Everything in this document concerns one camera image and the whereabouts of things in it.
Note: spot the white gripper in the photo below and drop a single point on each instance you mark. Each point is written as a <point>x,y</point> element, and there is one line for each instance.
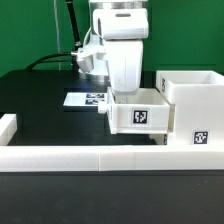
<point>122,32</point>

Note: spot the white drawer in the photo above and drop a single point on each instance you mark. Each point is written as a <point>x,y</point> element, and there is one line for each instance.
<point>160,139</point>
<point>146,112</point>

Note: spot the white front drawer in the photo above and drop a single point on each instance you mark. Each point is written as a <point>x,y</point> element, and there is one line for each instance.
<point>160,139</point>

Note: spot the white drawer cabinet box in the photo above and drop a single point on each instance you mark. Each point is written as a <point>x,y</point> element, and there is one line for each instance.
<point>196,100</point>

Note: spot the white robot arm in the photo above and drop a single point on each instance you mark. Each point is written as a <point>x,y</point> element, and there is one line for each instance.
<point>100,72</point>

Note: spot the white U-shaped fence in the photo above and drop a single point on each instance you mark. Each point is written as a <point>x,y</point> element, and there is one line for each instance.
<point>102,158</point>

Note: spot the white marker base plate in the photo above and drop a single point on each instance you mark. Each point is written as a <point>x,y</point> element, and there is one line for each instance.
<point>84,99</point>

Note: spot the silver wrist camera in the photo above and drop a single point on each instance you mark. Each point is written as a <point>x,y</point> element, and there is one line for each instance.
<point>85,55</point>

